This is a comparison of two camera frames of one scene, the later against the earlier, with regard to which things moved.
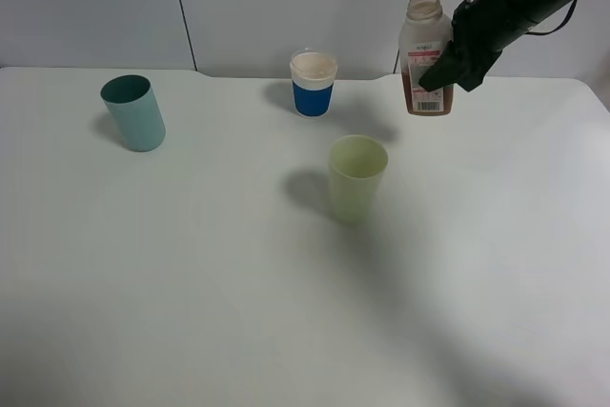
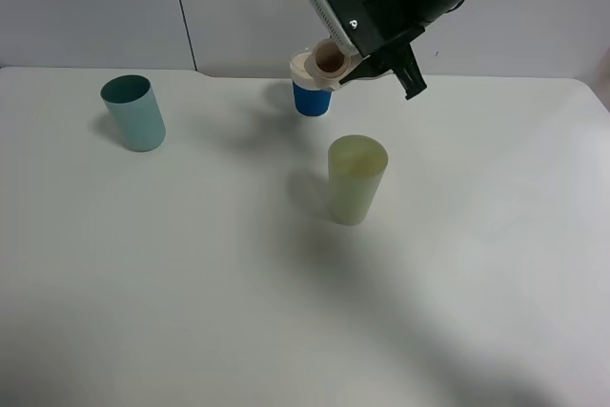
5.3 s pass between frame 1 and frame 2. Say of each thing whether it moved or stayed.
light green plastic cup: stayed
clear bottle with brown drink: moved
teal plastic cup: stayed
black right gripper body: moved
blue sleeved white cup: stayed
